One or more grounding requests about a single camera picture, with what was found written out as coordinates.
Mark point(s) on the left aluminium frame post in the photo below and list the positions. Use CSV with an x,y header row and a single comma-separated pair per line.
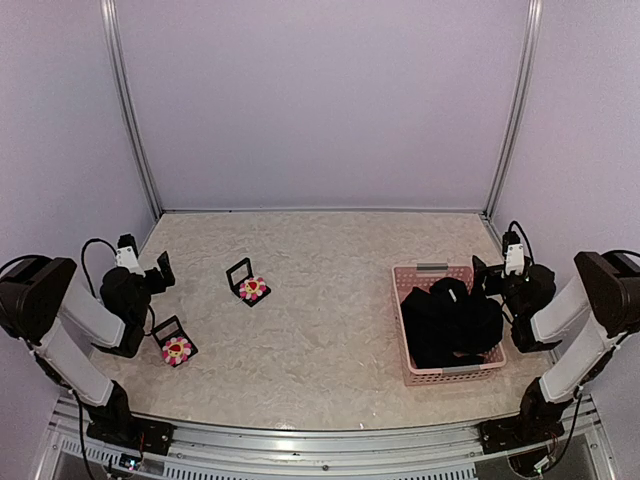
x,y
115,50

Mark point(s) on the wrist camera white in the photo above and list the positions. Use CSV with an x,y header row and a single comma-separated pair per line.
x,y
513,254
127,254

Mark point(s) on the pink plastic basket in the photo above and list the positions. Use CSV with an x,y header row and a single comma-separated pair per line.
x,y
423,275

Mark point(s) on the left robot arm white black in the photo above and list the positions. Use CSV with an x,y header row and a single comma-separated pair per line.
x,y
40,297

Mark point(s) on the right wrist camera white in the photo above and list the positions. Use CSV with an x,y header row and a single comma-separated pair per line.
x,y
513,254

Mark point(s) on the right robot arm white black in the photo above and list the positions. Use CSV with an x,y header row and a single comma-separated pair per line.
x,y
604,294

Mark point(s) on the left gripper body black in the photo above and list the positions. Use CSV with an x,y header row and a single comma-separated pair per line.
x,y
141,305

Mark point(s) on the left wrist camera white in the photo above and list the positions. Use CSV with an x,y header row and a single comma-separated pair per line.
x,y
127,254

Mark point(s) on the aluminium frame post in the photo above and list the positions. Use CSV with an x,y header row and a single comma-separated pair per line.
x,y
517,107
115,50

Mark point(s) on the black t-shirt blue logo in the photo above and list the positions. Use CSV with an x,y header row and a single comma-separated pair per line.
x,y
448,326

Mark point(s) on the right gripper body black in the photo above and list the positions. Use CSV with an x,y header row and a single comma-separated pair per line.
x,y
516,304

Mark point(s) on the right aluminium frame post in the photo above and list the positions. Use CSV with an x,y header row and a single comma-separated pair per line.
x,y
517,107

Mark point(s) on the flower brooch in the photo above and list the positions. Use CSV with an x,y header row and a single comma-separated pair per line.
x,y
252,289
176,351

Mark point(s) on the front aluminium rail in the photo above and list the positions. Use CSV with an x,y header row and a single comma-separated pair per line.
x,y
209,451

